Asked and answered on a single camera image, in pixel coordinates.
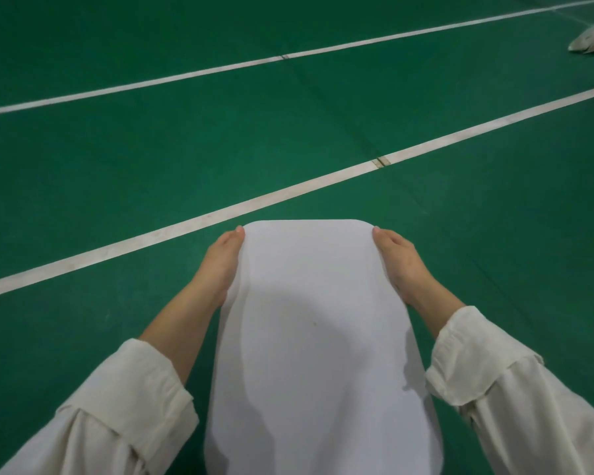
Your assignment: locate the person's right hand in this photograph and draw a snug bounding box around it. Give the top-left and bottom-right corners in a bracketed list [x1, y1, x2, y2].
[372, 226, 445, 313]

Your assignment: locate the person's left forearm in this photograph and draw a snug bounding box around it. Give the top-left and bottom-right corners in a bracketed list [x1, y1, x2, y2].
[0, 283, 224, 475]

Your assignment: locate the white rounded board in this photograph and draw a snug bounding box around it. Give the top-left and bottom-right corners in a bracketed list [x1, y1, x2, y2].
[204, 220, 445, 475]

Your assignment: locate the person's left hand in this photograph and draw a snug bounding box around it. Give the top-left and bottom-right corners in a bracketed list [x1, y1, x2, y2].
[195, 226, 246, 306]

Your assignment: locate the person's right forearm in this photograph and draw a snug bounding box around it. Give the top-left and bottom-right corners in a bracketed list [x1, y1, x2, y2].
[409, 286, 594, 475]

